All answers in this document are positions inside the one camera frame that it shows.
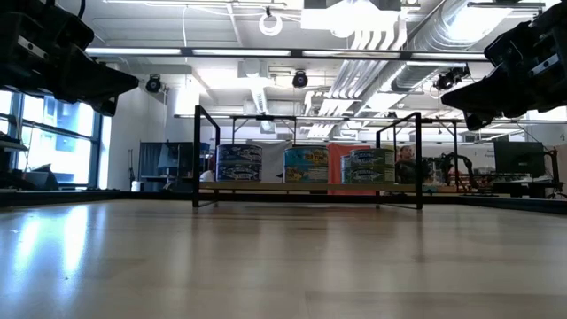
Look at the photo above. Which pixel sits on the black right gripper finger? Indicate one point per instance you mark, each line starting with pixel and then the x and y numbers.
pixel 477 120
pixel 496 95

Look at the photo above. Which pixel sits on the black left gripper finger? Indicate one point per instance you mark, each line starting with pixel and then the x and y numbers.
pixel 108 107
pixel 97 82

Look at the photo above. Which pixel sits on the black background robot arm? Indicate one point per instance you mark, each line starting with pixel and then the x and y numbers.
pixel 448 156

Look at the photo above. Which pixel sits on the black ceiling spotlight cluster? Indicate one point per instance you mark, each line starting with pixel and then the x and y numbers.
pixel 452 77

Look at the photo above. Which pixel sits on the black computer monitor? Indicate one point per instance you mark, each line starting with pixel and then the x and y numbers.
pixel 518 158

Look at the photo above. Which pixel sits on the large window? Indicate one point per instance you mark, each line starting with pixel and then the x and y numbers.
pixel 57 142

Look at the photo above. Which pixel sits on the white cup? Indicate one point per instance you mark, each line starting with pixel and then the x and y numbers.
pixel 136 186

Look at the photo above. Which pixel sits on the dark background table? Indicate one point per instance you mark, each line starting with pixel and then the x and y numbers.
pixel 527 188

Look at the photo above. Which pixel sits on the person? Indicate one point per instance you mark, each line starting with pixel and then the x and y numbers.
pixel 207 176
pixel 405 168

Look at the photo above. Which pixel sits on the dark cabinet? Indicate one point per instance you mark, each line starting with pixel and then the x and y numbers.
pixel 177 164

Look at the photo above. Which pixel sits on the black beam with strip lights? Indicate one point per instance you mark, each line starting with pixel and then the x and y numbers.
pixel 239 52

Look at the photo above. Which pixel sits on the orange panel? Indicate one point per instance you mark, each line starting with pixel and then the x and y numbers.
pixel 334 159

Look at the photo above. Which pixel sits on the white panel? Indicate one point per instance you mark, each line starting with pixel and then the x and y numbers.
pixel 272 155

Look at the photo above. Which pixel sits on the black metal room frame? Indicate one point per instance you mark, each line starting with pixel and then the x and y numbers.
pixel 266 118
pixel 455 150

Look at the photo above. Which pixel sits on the black round hanging camera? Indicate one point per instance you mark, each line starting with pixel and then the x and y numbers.
pixel 300 80
pixel 153 83

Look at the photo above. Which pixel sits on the silver ventilation duct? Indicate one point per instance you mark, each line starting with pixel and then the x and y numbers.
pixel 443 31

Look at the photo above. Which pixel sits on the black metal table frame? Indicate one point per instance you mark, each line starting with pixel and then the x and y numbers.
pixel 88 197

